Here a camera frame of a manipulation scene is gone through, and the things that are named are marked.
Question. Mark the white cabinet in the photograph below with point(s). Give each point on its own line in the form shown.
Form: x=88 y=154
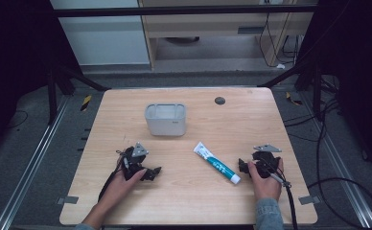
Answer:
x=107 y=41

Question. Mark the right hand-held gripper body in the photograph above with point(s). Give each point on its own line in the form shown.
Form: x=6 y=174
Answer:
x=265 y=163

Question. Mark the person's left hand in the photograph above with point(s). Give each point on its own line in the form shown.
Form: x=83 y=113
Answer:
x=117 y=190

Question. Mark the dark curtain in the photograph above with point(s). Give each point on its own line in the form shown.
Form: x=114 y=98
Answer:
x=11 y=64
x=360 y=64

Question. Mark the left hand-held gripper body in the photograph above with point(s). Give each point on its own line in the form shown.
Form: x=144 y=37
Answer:
x=131 y=158

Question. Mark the aluminium floor rail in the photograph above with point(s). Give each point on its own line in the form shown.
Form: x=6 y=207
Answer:
x=340 y=166
x=30 y=166

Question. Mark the light wooden cabinet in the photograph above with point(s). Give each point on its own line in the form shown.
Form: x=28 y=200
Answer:
x=206 y=24

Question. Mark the black metal stand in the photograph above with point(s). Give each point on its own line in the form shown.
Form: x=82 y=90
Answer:
x=316 y=89
x=52 y=96

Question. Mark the yellow and black floor tape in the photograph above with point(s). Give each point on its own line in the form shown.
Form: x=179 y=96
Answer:
x=86 y=103
x=293 y=99

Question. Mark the black horizontal frame bar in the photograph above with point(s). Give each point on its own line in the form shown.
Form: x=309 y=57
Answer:
x=174 y=11

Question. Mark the grey table bracket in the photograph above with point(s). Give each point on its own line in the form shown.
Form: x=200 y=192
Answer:
x=67 y=200
x=308 y=200

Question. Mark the person's right hand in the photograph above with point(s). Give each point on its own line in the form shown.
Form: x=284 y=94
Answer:
x=267 y=187

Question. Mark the grey plastic holder box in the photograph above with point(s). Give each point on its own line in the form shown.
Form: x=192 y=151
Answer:
x=165 y=123

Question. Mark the white and teal toothpaste tube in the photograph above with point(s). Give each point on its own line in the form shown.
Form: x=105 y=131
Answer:
x=217 y=164

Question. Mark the white plug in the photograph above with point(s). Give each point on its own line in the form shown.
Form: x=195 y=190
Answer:
x=280 y=66

